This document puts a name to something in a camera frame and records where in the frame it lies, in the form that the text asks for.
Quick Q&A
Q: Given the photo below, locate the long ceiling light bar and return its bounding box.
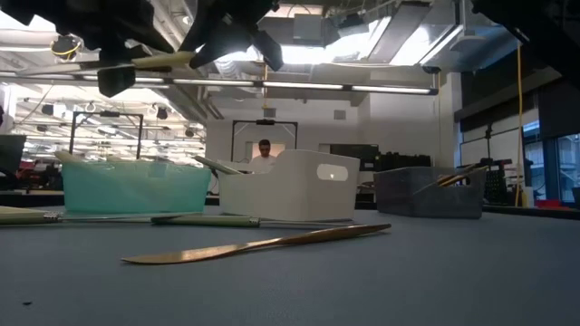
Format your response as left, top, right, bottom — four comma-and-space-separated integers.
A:
135, 75, 440, 96

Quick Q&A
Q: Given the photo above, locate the grey ceiling unit box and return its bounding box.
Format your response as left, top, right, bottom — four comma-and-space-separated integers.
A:
293, 12, 328, 46

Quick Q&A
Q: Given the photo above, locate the person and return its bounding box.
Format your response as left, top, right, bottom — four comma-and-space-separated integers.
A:
250, 138, 278, 174

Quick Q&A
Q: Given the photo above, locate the black gantry frame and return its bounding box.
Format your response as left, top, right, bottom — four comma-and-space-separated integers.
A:
67, 110, 145, 167
229, 119, 299, 164

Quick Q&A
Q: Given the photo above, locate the teal plastic bin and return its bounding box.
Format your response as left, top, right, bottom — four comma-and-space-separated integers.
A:
61, 158, 213, 215

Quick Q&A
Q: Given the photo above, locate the wooden utensil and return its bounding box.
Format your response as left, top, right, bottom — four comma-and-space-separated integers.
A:
121, 222, 393, 266

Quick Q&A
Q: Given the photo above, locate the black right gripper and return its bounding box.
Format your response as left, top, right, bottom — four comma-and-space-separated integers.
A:
180, 0, 285, 72

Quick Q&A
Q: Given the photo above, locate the grey plastic bin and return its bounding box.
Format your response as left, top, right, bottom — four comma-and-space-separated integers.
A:
373, 165, 488, 220

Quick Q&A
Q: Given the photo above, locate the black monitor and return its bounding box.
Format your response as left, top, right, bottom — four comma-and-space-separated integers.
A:
329, 143, 380, 168
0, 133, 27, 191

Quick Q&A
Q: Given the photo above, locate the blue-framed window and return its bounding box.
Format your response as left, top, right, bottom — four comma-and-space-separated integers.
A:
520, 108, 580, 205

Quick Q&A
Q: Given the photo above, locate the green-handled table knife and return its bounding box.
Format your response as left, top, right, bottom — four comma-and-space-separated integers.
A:
150, 215, 357, 229
0, 206, 203, 226

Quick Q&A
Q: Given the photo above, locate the yellow cable coil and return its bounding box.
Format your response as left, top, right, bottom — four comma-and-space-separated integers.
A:
49, 35, 83, 62

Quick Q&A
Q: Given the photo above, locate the grey-blue table mat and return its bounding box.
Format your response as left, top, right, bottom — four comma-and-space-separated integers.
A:
0, 206, 580, 326

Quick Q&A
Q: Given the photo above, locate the white plastic bin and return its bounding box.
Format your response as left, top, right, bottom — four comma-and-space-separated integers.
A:
217, 149, 362, 222

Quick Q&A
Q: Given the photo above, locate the black equipment row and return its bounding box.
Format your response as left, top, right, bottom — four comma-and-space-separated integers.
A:
375, 152, 432, 172

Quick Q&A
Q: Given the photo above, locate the black light stand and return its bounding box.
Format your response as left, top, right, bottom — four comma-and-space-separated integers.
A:
456, 126, 514, 206

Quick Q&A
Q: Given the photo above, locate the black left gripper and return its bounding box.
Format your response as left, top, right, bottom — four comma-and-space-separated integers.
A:
0, 0, 176, 99

